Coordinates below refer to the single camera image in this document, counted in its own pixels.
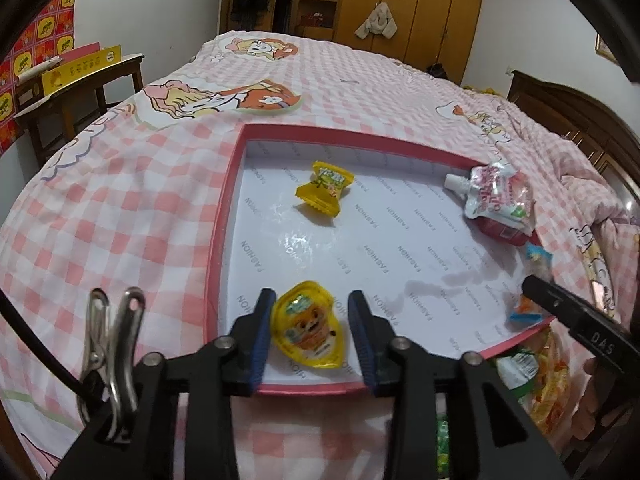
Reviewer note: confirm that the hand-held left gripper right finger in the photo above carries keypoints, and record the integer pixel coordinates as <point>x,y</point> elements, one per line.
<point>362,340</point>

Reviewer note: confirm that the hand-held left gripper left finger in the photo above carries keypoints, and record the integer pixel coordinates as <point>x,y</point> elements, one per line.
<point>260,332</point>

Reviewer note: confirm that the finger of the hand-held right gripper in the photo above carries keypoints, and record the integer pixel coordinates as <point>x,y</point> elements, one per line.
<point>575,310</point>

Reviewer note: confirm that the yellow jelly cup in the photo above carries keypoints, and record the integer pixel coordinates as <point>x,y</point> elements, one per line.
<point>307,330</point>

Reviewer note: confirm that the blue orange candy packet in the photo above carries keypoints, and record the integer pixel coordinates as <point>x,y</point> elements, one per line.
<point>537,260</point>

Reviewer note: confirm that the green white snack packet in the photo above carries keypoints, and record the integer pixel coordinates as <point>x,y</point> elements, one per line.
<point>520,367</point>

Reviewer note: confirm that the orange yellow snack packet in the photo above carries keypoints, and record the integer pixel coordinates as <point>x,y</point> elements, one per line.
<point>550,395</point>

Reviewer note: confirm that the red shallow cardboard box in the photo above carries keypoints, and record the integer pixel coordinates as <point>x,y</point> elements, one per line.
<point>400,220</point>

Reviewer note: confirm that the red white spout pouch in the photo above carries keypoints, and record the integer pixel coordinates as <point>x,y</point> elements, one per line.
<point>495,200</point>

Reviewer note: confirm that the yellow candy packet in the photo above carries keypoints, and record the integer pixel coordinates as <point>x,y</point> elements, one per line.
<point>325,190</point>

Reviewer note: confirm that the metal spring clip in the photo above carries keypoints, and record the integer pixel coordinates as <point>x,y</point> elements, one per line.
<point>117,360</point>

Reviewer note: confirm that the pink checked printed blanket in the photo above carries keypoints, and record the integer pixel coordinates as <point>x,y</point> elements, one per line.
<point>150,210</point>

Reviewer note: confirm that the dark wooden headboard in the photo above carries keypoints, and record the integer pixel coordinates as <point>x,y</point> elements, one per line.
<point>560,110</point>

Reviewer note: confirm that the small black item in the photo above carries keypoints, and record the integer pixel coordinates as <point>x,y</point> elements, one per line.
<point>437,71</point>

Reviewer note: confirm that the dark wooden side table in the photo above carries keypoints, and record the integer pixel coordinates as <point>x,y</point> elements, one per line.
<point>75,95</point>

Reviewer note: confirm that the yellow flat box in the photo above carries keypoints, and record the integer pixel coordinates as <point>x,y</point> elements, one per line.
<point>80,67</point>

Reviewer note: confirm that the beige hanging towel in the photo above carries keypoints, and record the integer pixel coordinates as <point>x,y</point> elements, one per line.
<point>377,20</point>

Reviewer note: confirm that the brown cardboard box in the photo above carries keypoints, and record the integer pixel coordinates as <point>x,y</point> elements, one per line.
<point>29,94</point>

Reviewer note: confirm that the wooden corner shelf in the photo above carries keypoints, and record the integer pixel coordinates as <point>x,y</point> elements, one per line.
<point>315,0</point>

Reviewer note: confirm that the wooden wardrobe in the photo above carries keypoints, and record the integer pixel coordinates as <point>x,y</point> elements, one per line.
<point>425,0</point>

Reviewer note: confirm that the rolled paper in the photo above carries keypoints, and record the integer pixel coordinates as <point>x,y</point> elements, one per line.
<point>40,67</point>

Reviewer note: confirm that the framed wall picture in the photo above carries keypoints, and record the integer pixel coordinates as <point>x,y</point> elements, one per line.
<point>604,47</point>

